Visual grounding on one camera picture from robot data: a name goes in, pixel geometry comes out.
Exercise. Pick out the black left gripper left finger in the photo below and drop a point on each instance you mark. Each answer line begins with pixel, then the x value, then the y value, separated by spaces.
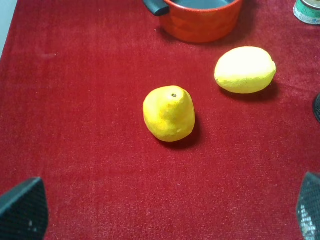
pixel 24 213

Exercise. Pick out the red cooking pot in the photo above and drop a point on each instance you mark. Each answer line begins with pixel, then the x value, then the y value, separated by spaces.
pixel 196 23

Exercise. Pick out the red velvet tablecloth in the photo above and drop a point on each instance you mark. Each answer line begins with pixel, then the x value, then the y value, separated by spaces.
pixel 73 78

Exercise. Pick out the yellow lemon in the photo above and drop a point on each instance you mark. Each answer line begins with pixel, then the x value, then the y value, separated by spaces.
pixel 245 70

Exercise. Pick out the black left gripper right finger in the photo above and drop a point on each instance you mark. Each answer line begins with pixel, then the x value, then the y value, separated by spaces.
pixel 308 207

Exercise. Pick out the black mesh pen holder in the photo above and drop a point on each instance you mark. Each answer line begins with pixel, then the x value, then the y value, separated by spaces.
pixel 316 107

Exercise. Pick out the small tin can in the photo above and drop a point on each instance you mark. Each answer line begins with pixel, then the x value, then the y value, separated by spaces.
pixel 307 11

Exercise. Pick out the yellow pear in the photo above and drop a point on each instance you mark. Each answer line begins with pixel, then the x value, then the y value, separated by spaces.
pixel 169 113

